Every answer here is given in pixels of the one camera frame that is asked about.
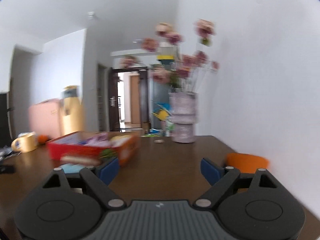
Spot light blue cloth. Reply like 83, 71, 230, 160
61, 164, 84, 173

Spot pink suitcase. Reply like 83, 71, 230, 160
28, 99, 62, 140

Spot yellow mug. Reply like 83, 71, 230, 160
11, 132, 38, 153

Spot black television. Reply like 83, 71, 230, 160
0, 92, 12, 147

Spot yellow blue boxes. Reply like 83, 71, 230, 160
156, 42, 175, 67

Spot grey refrigerator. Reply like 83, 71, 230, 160
149, 64, 173, 131

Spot dark brown door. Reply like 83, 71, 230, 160
108, 67, 150, 132

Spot pink textured vase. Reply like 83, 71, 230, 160
168, 92, 198, 144

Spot green white bottle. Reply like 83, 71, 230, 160
165, 120, 175, 137

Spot red cardboard box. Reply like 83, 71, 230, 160
46, 131, 139, 168

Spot orange block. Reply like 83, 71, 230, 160
226, 152, 271, 174

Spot blue yellow toy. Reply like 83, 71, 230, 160
152, 103, 172, 121

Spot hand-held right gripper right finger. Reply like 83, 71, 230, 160
194, 158, 278, 209

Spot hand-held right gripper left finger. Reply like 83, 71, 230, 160
42, 157, 126, 211

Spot yellow white plush dog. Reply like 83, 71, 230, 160
110, 134, 132, 147

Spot yellow thermos jug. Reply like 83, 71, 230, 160
61, 85, 85, 136

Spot pink artificial flowers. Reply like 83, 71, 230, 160
119, 19, 220, 92

